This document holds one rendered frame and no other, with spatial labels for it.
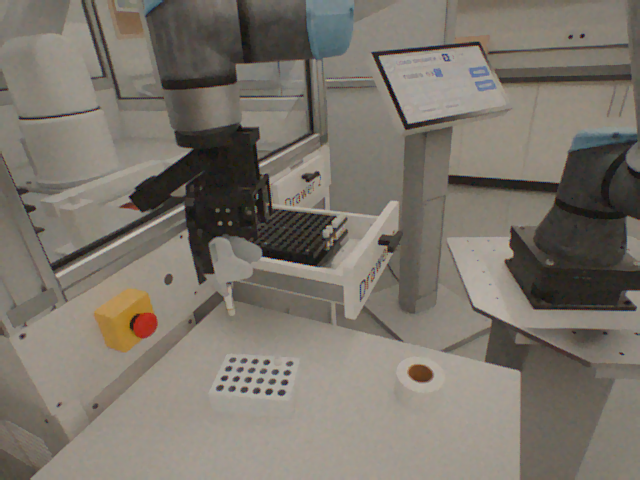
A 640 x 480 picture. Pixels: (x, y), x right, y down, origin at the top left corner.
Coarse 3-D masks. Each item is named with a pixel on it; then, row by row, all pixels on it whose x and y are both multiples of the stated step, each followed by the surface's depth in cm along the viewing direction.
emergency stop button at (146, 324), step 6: (138, 318) 59; (144, 318) 59; (150, 318) 60; (156, 318) 61; (138, 324) 58; (144, 324) 59; (150, 324) 60; (156, 324) 61; (138, 330) 58; (144, 330) 59; (150, 330) 60; (138, 336) 59; (144, 336) 59
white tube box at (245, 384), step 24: (240, 360) 63; (264, 360) 63; (288, 360) 62; (216, 384) 59; (240, 384) 58; (264, 384) 58; (288, 384) 58; (216, 408) 58; (240, 408) 57; (264, 408) 57; (288, 408) 56
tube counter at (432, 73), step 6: (444, 66) 144; (450, 66) 145; (456, 66) 146; (426, 72) 140; (432, 72) 141; (438, 72) 142; (444, 72) 143; (450, 72) 144; (456, 72) 145; (462, 72) 146; (432, 78) 140
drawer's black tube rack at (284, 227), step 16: (272, 224) 85; (288, 224) 84; (304, 224) 83; (320, 224) 83; (256, 240) 79; (272, 240) 77; (288, 240) 77; (304, 240) 77; (336, 240) 82; (272, 256) 78; (288, 256) 77; (304, 256) 72; (320, 256) 77
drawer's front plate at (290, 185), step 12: (300, 168) 110; (312, 168) 116; (288, 180) 104; (300, 180) 110; (312, 180) 117; (324, 180) 126; (276, 192) 100; (288, 192) 105; (300, 192) 111; (312, 192) 119; (288, 204) 106; (300, 204) 112
